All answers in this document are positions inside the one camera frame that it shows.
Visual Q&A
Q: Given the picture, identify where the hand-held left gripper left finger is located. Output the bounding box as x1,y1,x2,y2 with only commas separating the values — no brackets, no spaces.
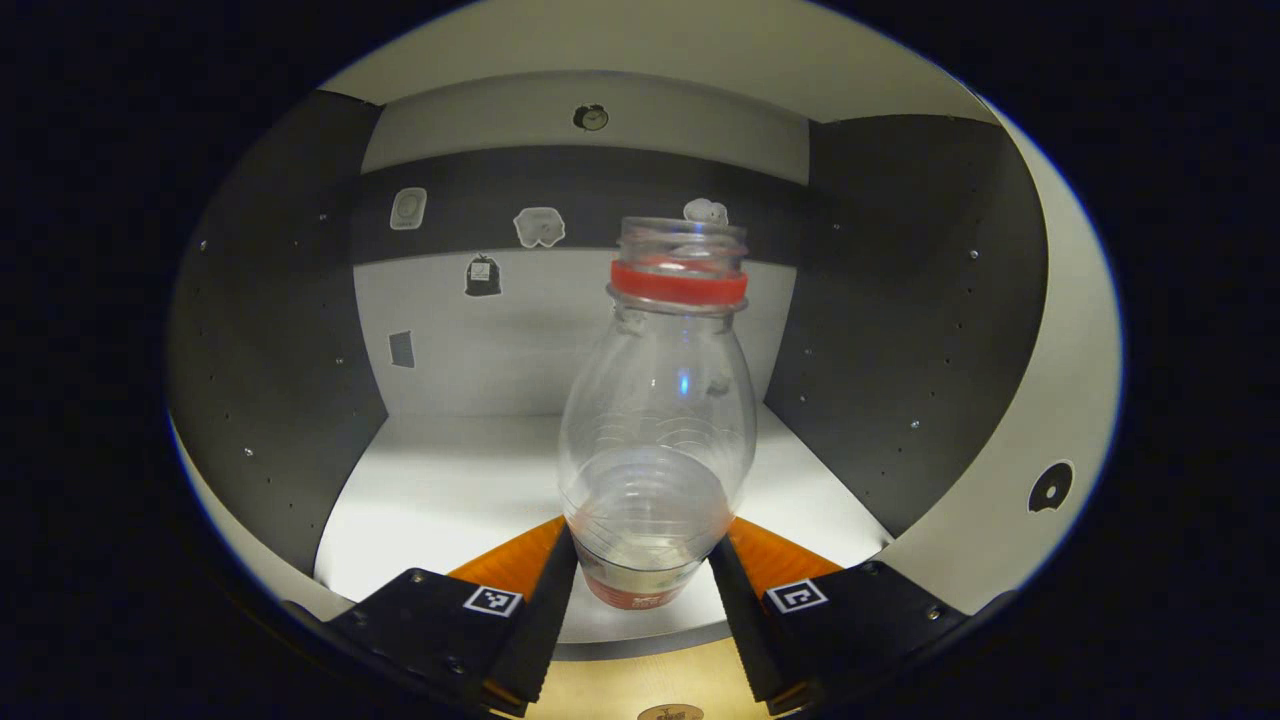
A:
325,515,581,717

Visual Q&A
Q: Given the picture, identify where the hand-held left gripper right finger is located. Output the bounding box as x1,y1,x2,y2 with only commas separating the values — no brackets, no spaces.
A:
708,515,971,717

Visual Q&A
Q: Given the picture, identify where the clear plastic bottle red label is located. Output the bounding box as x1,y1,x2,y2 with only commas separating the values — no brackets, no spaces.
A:
558,215,758,611

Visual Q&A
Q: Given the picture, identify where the white cabinet with dark interior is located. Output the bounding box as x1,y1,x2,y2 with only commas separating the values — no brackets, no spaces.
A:
165,0,1051,661

